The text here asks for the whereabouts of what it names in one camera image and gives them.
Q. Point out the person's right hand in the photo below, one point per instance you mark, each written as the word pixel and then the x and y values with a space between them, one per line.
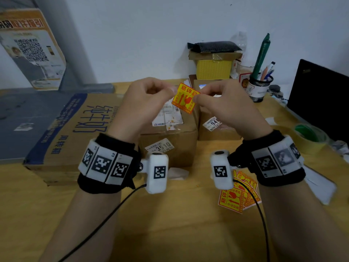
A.
pixel 231 109

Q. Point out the person's left hand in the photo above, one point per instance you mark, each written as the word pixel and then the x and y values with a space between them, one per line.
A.
pixel 136 111

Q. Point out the person's left thumb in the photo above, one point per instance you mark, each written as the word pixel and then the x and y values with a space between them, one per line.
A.
pixel 165 96

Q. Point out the person's right thumb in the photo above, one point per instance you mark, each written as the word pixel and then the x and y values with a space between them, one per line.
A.
pixel 203 100

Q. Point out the yellow red warning sticker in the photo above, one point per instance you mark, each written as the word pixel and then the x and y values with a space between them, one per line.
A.
pixel 255 200
pixel 185 99
pixel 231 200
pixel 246 181

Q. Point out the person's left forearm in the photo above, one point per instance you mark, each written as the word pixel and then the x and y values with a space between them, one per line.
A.
pixel 87 223

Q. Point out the person's right forearm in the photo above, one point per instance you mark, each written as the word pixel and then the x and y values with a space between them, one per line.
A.
pixel 297 223

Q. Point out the brown taped parcel box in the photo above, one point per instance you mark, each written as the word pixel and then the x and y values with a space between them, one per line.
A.
pixel 212 130

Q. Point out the yellow corrugated box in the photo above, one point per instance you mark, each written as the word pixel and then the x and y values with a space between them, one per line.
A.
pixel 214 69

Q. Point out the brown labelled parcel box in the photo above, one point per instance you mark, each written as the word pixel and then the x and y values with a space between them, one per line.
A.
pixel 174 133

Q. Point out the red white small box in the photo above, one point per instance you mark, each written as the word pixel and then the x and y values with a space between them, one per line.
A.
pixel 244 79

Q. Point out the flat brown cardboard box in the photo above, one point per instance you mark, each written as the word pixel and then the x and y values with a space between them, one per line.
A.
pixel 215 55

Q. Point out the black padded bag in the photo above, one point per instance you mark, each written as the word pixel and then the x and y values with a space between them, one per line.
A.
pixel 215 46

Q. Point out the black mesh pen holder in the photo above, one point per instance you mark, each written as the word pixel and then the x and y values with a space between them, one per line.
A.
pixel 257 90

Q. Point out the clear plastic bottle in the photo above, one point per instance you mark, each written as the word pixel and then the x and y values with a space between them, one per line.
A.
pixel 240 42

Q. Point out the small dark round object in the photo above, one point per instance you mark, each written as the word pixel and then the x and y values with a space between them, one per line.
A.
pixel 274 89

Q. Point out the green marker pen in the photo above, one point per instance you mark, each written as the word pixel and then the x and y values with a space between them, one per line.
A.
pixel 261 57

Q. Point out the white blue pen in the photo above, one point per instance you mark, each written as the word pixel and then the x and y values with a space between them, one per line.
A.
pixel 269 70

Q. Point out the white crumpled paper scrap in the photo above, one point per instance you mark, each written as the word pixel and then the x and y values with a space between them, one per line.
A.
pixel 178 173

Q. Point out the black wristband with marker tiles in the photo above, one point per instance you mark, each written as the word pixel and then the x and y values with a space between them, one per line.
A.
pixel 105 163
pixel 275 158

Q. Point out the large blue printed cardboard box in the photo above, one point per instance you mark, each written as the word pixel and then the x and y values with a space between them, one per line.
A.
pixel 71 133

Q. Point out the beige tape roll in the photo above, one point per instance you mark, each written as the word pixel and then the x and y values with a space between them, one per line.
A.
pixel 310 143

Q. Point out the black monitor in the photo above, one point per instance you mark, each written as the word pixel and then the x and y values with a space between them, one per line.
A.
pixel 319 100

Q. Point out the orange white printed sign board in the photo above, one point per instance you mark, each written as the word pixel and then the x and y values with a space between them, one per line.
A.
pixel 32 49

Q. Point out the white paper sheet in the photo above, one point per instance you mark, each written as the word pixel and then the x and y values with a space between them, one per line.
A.
pixel 321 185

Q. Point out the clear plastic wrapper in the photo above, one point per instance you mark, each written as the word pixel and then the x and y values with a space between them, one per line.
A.
pixel 340 150

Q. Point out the white wrist camera with marker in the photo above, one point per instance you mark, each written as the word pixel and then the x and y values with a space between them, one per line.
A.
pixel 221 170
pixel 158 171

